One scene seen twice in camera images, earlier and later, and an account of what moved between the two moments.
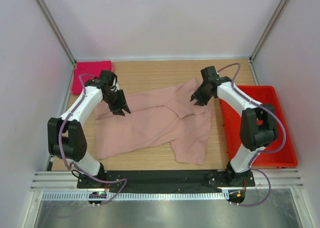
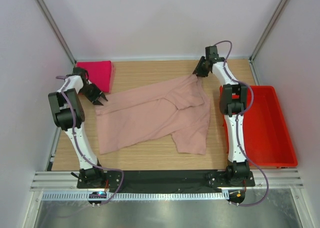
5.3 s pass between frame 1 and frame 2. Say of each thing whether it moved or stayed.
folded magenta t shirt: stayed
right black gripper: moved
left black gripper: moved
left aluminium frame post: stayed
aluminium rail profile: stayed
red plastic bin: stayed
